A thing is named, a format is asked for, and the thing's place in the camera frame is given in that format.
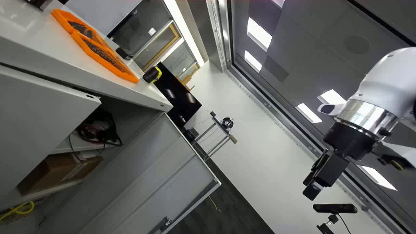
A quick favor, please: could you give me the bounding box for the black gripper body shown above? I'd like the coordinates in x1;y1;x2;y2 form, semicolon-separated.
309;148;351;189

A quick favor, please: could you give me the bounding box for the plain white cabinet door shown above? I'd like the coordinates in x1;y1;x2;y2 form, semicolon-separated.
0;64;102;212

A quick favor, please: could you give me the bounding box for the white storage cabinet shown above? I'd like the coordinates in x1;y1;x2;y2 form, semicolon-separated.
0;0;222;234

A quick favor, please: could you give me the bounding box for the dark glass window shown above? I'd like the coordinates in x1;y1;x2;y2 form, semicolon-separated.
228;0;416;234

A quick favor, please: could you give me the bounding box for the black flat monitor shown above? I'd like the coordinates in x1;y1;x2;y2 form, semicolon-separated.
153;61;204;132

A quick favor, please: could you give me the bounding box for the yellow black tape measure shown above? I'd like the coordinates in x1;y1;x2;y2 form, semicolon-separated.
141;65;163;85

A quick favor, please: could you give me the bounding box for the small black box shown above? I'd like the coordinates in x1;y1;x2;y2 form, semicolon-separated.
115;46;134;61

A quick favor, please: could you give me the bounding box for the brown cardboard box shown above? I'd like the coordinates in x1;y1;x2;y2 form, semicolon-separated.
15;152;104;198

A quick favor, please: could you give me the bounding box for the large white panel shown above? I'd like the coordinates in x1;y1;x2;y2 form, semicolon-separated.
63;0;145;37

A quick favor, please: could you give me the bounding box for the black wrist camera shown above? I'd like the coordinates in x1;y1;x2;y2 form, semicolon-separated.
375;154;413;172

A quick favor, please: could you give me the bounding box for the metal tripod camera stand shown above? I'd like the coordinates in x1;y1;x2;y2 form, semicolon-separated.
192;111;239;161

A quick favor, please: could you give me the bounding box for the black cable bundle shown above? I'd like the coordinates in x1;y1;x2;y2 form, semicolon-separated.
75;109;124;148

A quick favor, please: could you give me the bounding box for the yellow cable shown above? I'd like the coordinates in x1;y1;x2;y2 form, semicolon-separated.
0;200;36;224

